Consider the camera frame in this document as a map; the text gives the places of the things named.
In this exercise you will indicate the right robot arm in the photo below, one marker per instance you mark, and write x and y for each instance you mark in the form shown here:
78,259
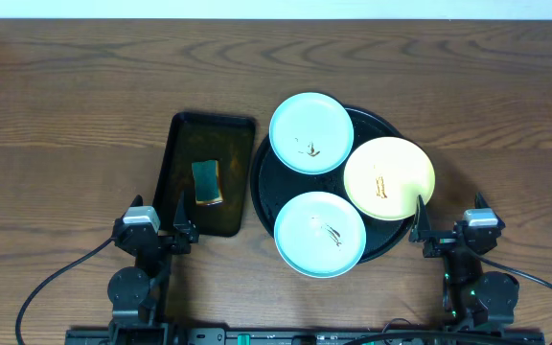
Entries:
477,301

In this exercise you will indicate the yellow green scrub sponge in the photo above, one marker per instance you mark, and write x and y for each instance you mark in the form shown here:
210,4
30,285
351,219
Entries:
207,182

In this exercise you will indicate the black round tray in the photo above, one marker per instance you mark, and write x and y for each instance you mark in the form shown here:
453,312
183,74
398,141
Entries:
272,185

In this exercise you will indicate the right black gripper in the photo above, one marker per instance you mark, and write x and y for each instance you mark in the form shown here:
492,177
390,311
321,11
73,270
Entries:
448,241

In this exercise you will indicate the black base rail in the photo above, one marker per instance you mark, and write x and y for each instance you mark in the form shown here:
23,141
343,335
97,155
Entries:
217,336

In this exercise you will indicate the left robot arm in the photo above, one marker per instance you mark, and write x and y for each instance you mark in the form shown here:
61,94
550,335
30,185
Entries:
138,293

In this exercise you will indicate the yellow plate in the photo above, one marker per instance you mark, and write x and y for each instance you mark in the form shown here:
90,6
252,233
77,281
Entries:
385,177

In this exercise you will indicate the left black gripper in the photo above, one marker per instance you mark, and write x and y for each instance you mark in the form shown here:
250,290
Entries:
162,238

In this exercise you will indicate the black rectangular tray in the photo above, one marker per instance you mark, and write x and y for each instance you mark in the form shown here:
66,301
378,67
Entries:
196,137

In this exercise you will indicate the light blue plate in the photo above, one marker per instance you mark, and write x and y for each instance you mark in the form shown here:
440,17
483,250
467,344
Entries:
320,235
311,133

